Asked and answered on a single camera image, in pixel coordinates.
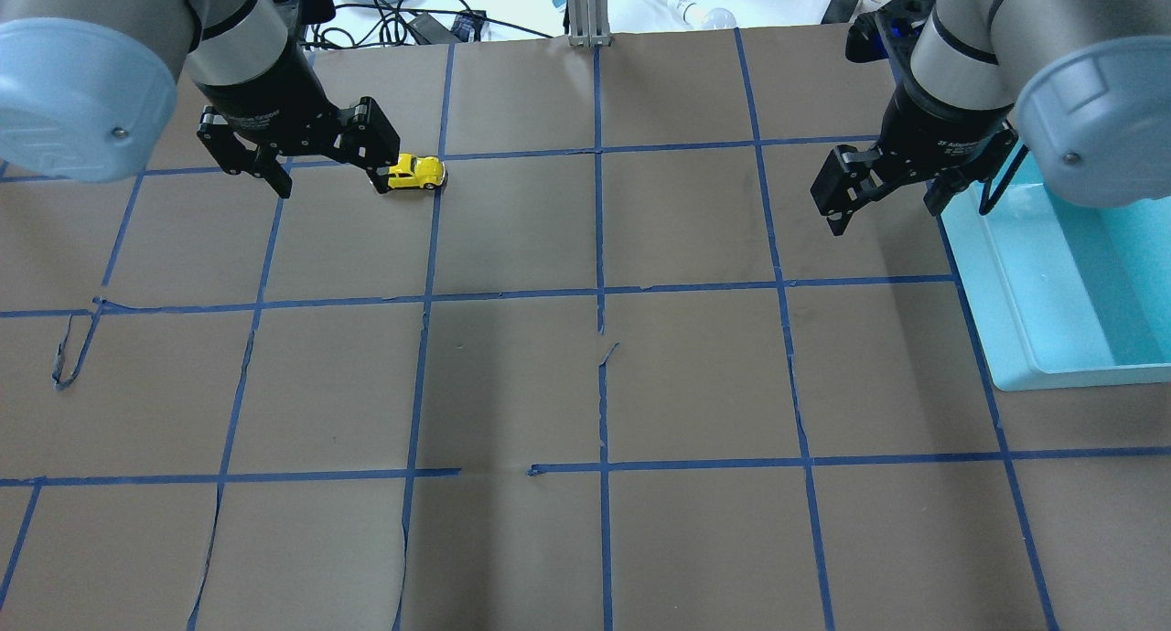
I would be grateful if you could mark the white light bulb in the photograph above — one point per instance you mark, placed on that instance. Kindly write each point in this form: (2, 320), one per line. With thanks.
(701, 17)

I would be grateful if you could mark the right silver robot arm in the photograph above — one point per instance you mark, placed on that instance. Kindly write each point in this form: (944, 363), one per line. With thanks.
(1079, 85)

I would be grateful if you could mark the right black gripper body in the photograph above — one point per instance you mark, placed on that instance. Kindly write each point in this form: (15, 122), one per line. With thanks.
(942, 126)

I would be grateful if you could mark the aluminium frame post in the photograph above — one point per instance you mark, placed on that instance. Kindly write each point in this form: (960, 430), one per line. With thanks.
(587, 23)

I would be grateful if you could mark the black power adapter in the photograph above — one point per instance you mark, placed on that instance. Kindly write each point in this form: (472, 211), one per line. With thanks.
(465, 27)

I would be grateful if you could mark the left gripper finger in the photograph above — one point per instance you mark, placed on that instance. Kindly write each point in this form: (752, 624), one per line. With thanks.
(380, 178)
(267, 167)

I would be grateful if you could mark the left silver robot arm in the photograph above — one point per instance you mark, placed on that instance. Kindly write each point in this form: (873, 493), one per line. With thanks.
(88, 87)

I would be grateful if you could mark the brown paper table cover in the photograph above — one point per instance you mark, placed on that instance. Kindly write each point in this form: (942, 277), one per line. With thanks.
(617, 376)

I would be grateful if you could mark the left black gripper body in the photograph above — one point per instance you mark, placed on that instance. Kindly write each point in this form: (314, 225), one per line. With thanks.
(263, 96)

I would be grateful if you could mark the light blue plastic bin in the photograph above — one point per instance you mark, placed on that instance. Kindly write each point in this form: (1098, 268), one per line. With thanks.
(1062, 296)

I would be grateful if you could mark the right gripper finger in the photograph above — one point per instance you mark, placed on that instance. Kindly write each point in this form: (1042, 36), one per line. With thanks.
(944, 187)
(838, 209)

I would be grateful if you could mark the yellow beetle toy car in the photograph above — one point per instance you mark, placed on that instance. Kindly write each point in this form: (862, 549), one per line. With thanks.
(417, 172)

